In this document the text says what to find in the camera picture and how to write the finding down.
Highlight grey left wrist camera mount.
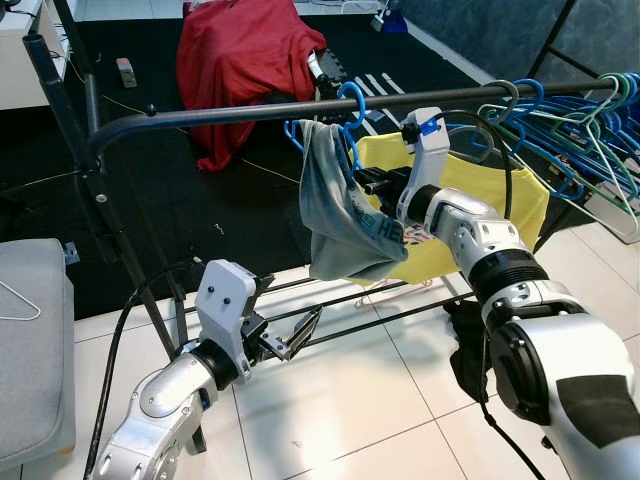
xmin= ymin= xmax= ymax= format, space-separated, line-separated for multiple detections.
xmin=195 ymin=260 xmax=259 ymax=376

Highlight red cloth cover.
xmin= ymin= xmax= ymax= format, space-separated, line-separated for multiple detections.
xmin=177 ymin=0 xmax=328 ymax=173

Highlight white and black machine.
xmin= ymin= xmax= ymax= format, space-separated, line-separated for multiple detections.
xmin=305 ymin=48 xmax=346 ymax=96

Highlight blue plastic hanger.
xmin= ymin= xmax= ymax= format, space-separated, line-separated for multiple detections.
xmin=510 ymin=78 xmax=601 ymax=201
xmin=283 ymin=82 xmax=369 ymax=171

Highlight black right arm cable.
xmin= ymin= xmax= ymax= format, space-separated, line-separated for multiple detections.
xmin=440 ymin=108 xmax=549 ymax=456

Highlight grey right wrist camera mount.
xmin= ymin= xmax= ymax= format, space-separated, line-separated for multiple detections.
xmin=397 ymin=107 xmax=451 ymax=226

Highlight blue headed floor mop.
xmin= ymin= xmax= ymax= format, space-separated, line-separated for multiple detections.
xmin=372 ymin=5 xmax=409 ymax=34

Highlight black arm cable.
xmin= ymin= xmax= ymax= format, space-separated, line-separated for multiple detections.
xmin=440 ymin=108 xmax=549 ymax=456
xmin=85 ymin=262 xmax=201 ymax=480

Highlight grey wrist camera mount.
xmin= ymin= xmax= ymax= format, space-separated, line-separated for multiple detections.
xmin=397 ymin=107 xmax=451 ymax=226
xmin=195 ymin=260 xmax=259 ymax=376

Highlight white wire hanger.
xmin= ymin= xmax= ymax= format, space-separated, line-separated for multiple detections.
xmin=0 ymin=278 xmax=43 ymax=323
xmin=575 ymin=90 xmax=640 ymax=241

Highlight small grey box device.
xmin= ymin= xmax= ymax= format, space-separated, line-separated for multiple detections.
xmin=115 ymin=57 xmax=138 ymax=89

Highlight green plastic hanger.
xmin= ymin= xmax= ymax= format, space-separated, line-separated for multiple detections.
xmin=575 ymin=72 xmax=640 ymax=201

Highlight grey padded bench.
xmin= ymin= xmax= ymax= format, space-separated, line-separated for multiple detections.
xmin=0 ymin=238 xmax=78 ymax=471

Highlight yellow printed t-shirt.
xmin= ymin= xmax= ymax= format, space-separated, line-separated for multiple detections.
xmin=355 ymin=133 xmax=551 ymax=286

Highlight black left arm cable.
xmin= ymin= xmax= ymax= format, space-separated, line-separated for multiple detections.
xmin=85 ymin=262 xmax=201 ymax=480

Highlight grey-green cloth garment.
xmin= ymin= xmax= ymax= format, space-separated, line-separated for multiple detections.
xmin=298 ymin=120 xmax=409 ymax=283

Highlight dark grey hanger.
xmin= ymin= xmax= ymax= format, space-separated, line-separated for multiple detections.
xmin=478 ymin=80 xmax=521 ymax=126

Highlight black metal clothes rack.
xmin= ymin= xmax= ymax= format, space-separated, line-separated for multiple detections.
xmin=22 ymin=0 xmax=640 ymax=361

